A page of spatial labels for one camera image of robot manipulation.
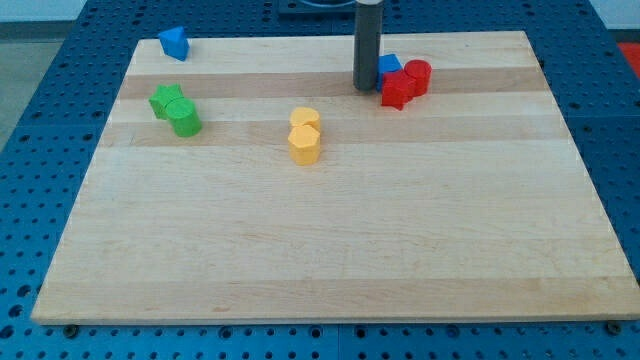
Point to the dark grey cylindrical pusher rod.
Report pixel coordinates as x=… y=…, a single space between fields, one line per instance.
x=367 y=38

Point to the yellow hexagon block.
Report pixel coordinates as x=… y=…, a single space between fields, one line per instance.
x=304 y=145

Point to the blue cube block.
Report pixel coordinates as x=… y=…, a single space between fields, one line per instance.
x=386 y=63

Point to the red cylinder block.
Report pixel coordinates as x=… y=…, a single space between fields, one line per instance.
x=420 y=71

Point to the red star block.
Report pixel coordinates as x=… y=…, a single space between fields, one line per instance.
x=397 y=89

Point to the yellow heart block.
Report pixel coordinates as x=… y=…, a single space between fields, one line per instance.
x=301 y=116

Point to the blue triangle block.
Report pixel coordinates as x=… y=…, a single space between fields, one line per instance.
x=174 y=43

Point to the wooden board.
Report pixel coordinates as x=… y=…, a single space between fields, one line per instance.
x=472 y=204

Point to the green cylinder block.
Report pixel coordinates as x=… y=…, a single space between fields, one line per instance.
x=183 y=117

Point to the green star block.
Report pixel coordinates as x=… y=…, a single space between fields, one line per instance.
x=162 y=97

